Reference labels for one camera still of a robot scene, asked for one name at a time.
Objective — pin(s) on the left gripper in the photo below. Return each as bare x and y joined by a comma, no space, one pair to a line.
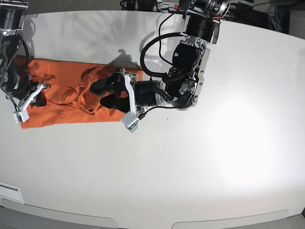
145,94

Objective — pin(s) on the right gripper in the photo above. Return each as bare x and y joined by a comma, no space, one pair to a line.
19,87

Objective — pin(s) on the orange T-shirt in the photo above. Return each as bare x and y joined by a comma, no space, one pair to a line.
68,100

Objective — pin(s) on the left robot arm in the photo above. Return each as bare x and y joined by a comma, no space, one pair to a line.
178,88

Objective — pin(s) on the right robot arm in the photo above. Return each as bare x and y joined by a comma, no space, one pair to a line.
15,56

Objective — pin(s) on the white label plate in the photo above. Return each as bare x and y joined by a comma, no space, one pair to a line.
11,193

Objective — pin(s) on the white power strip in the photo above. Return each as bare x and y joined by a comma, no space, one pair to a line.
164,6

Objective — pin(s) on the black equipment box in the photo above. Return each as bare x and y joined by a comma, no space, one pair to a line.
278,21

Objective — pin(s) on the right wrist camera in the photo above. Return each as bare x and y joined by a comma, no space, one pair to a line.
21,116

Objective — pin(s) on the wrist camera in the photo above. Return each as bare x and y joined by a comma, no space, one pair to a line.
21,116
130,121

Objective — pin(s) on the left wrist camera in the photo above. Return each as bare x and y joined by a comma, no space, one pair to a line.
130,121

